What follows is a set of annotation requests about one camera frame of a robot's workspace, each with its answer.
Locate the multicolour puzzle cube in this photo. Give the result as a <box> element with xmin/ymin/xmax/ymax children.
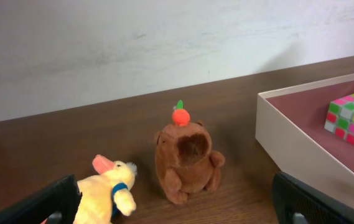
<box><xmin>324</xmin><ymin>94</ymin><xmax>354</xmax><ymax>146</ymax></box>

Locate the yellow plush duck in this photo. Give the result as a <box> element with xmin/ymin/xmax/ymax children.
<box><xmin>73</xmin><ymin>154</ymin><xmax>137</xmax><ymax>224</ymax></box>

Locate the white cardboard box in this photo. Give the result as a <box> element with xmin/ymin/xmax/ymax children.
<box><xmin>255</xmin><ymin>73</ymin><xmax>354</xmax><ymax>208</ymax></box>

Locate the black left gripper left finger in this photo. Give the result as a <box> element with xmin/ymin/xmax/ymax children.
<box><xmin>0</xmin><ymin>174</ymin><xmax>82</xmax><ymax>224</ymax></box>

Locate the brown plush capybara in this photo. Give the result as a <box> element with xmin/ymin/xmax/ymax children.
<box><xmin>154</xmin><ymin>100</ymin><xmax>225</xmax><ymax>204</ymax></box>

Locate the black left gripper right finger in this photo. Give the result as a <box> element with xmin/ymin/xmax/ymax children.
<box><xmin>271</xmin><ymin>172</ymin><xmax>354</xmax><ymax>224</ymax></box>

